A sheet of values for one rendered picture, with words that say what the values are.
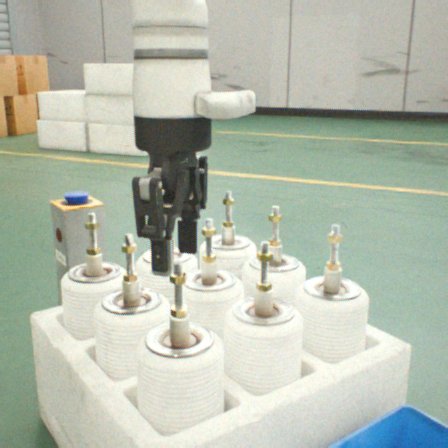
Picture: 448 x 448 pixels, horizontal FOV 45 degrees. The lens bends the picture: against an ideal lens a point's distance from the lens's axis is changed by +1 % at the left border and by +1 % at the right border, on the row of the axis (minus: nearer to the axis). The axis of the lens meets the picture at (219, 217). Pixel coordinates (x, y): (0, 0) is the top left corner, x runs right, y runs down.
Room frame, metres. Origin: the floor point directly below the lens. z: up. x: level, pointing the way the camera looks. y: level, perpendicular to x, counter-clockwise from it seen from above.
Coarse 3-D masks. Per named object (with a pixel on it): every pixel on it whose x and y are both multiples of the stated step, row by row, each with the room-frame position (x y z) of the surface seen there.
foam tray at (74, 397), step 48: (48, 336) 0.67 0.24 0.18; (384, 336) 0.67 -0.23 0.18; (48, 384) 0.69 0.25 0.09; (96, 384) 0.55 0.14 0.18; (336, 384) 0.56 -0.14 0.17; (384, 384) 0.61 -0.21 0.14; (96, 432) 0.54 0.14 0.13; (144, 432) 0.47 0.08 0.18; (192, 432) 0.47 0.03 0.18; (240, 432) 0.48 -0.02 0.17; (288, 432) 0.52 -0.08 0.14; (336, 432) 0.57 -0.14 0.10
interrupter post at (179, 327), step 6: (174, 318) 0.52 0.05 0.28; (180, 318) 0.52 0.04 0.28; (186, 318) 0.52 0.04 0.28; (174, 324) 0.52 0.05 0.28; (180, 324) 0.52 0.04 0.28; (186, 324) 0.52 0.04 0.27; (174, 330) 0.52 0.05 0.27; (180, 330) 0.52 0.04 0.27; (186, 330) 0.52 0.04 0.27; (174, 336) 0.52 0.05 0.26; (180, 336) 0.52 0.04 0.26; (186, 336) 0.52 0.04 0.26; (174, 342) 0.52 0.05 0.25; (180, 342) 0.52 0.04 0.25; (186, 342) 0.52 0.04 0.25
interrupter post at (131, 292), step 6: (126, 282) 0.62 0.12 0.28; (138, 282) 0.62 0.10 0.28; (126, 288) 0.61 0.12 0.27; (132, 288) 0.61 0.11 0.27; (138, 288) 0.62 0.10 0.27; (126, 294) 0.61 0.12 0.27; (132, 294) 0.61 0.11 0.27; (138, 294) 0.62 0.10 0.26; (126, 300) 0.61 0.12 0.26; (132, 300) 0.61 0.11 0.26; (138, 300) 0.62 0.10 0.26
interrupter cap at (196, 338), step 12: (168, 324) 0.56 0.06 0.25; (192, 324) 0.56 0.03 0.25; (156, 336) 0.53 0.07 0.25; (168, 336) 0.54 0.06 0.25; (192, 336) 0.53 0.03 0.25; (204, 336) 0.53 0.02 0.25; (156, 348) 0.50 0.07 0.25; (168, 348) 0.50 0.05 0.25; (180, 348) 0.51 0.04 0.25; (192, 348) 0.50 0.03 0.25; (204, 348) 0.50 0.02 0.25
